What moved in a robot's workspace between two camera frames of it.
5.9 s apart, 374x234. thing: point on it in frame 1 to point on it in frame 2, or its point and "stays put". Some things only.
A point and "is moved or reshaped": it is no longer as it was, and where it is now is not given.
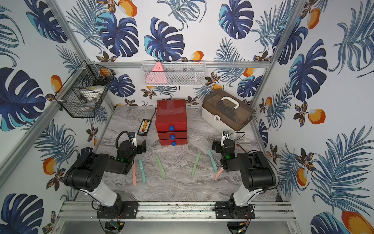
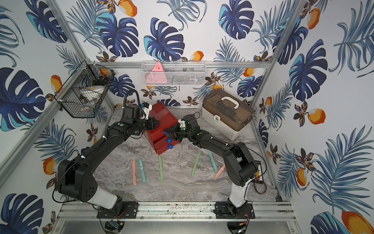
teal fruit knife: (215, 169) stays put
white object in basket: (92, 93) stays put
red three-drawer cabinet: (171, 122) is moved or reshaped
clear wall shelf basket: (174, 73) stays put
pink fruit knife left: (134, 173) stays put
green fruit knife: (196, 164) stays put
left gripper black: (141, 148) to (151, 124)
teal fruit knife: (142, 170) stays put
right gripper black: (217, 145) to (173, 132)
